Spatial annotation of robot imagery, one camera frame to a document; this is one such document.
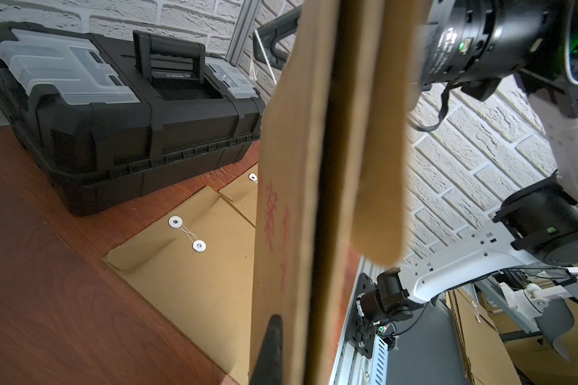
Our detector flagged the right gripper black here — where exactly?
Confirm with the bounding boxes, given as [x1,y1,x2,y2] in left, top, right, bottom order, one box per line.
[416,0,536,92]

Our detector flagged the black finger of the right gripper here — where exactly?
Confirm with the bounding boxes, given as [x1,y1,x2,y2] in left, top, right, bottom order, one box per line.
[252,6,302,70]

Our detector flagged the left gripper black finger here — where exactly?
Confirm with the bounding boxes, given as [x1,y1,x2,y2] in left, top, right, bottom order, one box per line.
[250,314,283,385]

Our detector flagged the bag white string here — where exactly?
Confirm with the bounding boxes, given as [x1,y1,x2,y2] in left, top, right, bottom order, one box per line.
[168,215,207,253]
[247,33,278,88]

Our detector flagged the brown kraft file bag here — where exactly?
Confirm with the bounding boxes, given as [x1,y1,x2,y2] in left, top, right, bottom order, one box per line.
[249,1,428,384]
[104,187,255,384]
[219,164,258,227]

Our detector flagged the black grey plastic toolbox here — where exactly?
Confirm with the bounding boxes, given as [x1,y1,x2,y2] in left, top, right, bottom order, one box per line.
[0,22,266,216]

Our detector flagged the right aluminium corner post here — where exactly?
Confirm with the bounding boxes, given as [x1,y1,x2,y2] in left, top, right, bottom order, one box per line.
[226,0,262,67]

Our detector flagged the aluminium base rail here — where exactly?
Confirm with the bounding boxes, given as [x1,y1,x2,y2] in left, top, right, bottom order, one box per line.
[327,257,391,385]

